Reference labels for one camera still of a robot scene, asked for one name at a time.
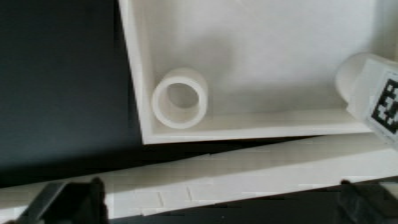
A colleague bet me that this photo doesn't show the white square table top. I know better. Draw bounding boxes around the white square table top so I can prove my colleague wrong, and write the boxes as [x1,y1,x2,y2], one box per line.
[118,0,398,144]

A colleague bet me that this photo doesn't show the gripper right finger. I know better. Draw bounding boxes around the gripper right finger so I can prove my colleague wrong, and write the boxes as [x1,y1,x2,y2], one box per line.
[335,180,398,224]

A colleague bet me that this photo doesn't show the white table leg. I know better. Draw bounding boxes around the white table leg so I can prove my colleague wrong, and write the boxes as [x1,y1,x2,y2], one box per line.
[335,53,398,150]

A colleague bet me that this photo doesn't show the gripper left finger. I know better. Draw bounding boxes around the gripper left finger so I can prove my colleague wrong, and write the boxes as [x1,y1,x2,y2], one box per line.
[15,178,110,224]

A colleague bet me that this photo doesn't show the white L-shaped obstacle fence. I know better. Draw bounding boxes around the white L-shaped obstacle fence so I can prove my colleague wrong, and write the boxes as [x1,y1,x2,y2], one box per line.
[0,133,398,221]

